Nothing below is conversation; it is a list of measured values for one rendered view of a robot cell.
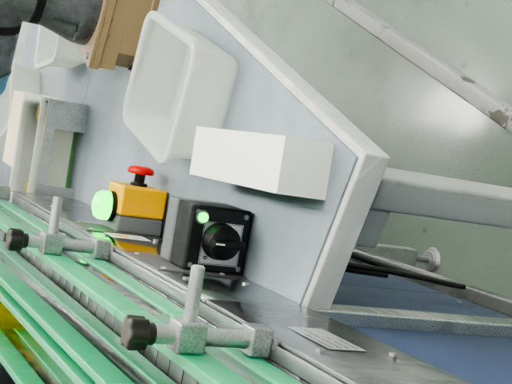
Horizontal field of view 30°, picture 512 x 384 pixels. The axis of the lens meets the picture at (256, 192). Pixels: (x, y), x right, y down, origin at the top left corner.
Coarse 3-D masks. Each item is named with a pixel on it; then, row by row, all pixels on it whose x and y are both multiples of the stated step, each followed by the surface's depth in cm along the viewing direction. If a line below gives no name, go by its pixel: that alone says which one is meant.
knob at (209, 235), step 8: (216, 224) 113; (224, 224) 114; (208, 232) 113; (216, 232) 112; (224, 232) 112; (232, 232) 113; (208, 240) 112; (216, 240) 111; (224, 240) 112; (232, 240) 113; (240, 240) 114; (208, 248) 112; (216, 248) 112; (224, 248) 111; (232, 248) 112; (240, 248) 112; (208, 256) 114; (216, 256) 112; (224, 256) 113; (232, 256) 113
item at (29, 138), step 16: (32, 96) 189; (32, 112) 196; (32, 128) 197; (16, 144) 196; (32, 144) 197; (16, 160) 196; (32, 160) 182; (16, 176) 197; (32, 176) 182; (32, 192) 182
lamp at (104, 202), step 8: (104, 192) 140; (112, 192) 141; (96, 200) 140; (104, 200) 139; (112, 200) 140; (96, 208) 139; (104, 208) 139; (112, 208) 139; (96, 216) 140; (104, 216) 140; (112, 216) 140
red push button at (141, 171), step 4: (128, 168) 142; (132, 168) 141; (136, 168) 141; (140, 168) 141; (144, 168) 141; (148, 168) 142; (132, 172) 141; (136, 172) 141; (140, 172) 141; (144, 172) 141; (148, 172) 142; (152, 172) 142; (136, 176) 142; (140, 176) 142; (144, 176) 143; (136, 180) 142; (140, 180) 142; (144, 180) 143
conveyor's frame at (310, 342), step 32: (64, 224) 144; (128, 256) 118; (160, 288) 107; (224, 288) 105; (256, 288) 109; (224, 320) 91; (256, 320) 89; (288, 320) 92; (320, 320) 95; (288, 352) 80; (320, 352) 80; (352, 352) 82; (384, 352) 84
